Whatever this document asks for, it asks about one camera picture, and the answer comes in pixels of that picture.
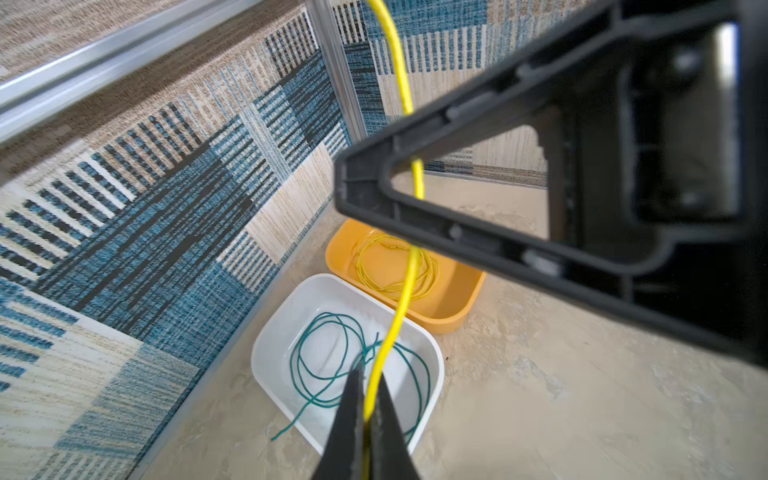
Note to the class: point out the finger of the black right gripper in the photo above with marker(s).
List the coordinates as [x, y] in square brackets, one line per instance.
[652, 116]

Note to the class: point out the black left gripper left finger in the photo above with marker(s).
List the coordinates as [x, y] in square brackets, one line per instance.
[342, 458]

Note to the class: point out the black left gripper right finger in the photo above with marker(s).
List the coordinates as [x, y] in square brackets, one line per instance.
[388, 454]

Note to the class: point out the white plastic bin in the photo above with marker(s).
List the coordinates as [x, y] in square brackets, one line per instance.
[321, 331]

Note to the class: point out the yellow plastic bin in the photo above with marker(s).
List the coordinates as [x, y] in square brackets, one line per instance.
[375, 262]

